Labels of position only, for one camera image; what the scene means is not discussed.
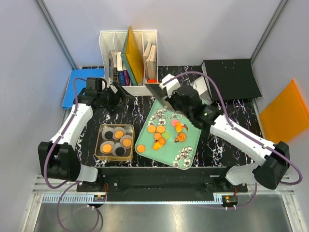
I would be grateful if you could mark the bear print tin lid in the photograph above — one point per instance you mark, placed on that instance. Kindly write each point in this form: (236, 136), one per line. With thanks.
(160, 94)

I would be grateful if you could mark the gold cookie tin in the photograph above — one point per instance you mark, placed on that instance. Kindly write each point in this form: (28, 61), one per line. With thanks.
(129, 131)

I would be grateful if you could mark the round orange cookie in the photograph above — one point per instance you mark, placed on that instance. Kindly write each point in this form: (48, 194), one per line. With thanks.
(140, 148)

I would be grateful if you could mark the orange plastic folder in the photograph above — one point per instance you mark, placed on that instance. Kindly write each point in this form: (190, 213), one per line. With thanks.
(286, 117)

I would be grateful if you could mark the white file organizer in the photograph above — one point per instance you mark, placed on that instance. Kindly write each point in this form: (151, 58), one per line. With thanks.
(114, 40)

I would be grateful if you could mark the orange star cookie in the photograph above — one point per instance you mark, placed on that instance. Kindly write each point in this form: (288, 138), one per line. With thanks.
(157, 146)

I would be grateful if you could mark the orange biscuit top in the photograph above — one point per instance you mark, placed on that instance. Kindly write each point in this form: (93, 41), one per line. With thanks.
(127, 142)

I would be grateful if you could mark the beige books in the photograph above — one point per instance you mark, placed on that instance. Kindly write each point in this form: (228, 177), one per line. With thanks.
(149, 59)

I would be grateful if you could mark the green sandwich cookie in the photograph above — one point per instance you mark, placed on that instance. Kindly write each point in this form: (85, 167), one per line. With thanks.
(166, 135)

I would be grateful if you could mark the orange cookie in tin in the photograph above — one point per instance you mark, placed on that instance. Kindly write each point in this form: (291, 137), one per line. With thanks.
(118, 134)

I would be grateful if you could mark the mint green floral tray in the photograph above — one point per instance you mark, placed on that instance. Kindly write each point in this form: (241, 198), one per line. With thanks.
(174, 153)

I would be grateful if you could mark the orange fish shaped cookie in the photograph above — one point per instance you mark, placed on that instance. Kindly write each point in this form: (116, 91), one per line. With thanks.
(178, 127)

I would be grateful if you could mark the clear plastic bag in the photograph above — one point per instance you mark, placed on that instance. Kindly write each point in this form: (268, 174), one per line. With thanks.
(201, 87)

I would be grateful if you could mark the black binder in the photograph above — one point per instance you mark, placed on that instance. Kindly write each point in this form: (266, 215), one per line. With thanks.
(233, 77)

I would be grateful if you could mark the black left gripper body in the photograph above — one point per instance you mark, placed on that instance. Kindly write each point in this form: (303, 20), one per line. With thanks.
(109, 99)

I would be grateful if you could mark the orange flower swirl cookie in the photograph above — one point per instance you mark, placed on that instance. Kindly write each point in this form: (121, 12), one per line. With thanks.
(181, 137)

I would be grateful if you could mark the black sandwich cookie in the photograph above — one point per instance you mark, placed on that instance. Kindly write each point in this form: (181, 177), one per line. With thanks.
(119, 151)

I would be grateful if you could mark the black cookie in tin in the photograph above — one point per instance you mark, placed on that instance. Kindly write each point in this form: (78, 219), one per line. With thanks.
(108, 135)

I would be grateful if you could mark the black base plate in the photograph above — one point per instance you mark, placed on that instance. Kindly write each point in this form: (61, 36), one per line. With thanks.
(161, 184)

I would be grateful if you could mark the red small box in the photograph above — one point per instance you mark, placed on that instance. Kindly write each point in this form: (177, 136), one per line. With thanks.
(151, 81)

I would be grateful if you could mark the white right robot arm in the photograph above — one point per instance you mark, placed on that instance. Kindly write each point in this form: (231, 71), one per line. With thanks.
(271, 161)

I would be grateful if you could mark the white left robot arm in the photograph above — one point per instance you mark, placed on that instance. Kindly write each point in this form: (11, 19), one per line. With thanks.
(58, 160)

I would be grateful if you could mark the dark books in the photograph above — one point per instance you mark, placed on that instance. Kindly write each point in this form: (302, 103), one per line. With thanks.
(117, 69)

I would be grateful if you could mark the pink macaron cookie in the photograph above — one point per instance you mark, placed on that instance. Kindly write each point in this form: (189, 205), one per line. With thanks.
(174, 122)

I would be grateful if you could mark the round dotted orange biscuit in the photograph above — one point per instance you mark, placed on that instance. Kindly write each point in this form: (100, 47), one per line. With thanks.
(106, 148)

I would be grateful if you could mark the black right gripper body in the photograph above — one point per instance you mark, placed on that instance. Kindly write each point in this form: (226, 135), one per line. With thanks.
(171, 94)

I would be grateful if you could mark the yellow green folder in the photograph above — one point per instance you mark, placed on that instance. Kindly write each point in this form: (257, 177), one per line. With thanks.
(132, 58)

